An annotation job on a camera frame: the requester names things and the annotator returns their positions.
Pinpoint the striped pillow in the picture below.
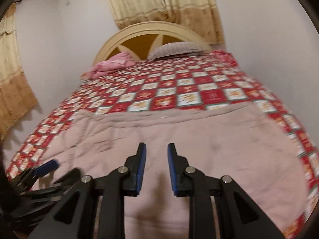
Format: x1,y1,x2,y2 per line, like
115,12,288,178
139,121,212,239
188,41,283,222
148,42,206,60

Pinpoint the pink blanket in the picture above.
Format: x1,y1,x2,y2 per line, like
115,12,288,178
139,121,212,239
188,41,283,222
81,52,136,80

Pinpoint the beige patterned window curtain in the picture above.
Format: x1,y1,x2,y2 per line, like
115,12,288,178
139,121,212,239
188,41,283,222
100,0,166,29
159,0,225,44

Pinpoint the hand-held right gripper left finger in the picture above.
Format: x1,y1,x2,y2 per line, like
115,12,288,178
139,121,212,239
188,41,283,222
30,142,147,239

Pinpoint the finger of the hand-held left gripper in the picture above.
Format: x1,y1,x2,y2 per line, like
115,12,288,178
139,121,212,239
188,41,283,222
32,168,82,198
19,159,61,192

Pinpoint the beige patterned side curtain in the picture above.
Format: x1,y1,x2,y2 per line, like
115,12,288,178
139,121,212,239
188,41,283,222
0,4,38,140

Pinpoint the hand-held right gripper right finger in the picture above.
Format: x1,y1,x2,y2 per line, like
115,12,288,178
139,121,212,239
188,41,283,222
167,143,285,239

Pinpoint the red checked printed bedspread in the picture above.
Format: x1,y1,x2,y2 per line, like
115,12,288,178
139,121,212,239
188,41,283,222
5,50,319,239

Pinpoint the cream wooden headboard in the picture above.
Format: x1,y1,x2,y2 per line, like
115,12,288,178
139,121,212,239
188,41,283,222
93,21,211,66

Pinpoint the beige quilted puffer jacket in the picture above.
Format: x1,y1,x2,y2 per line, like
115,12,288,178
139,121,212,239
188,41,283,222
41,106,308,239

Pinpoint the red patterned cloth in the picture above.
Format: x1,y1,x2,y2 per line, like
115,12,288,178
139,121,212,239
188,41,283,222
212,50,236,63

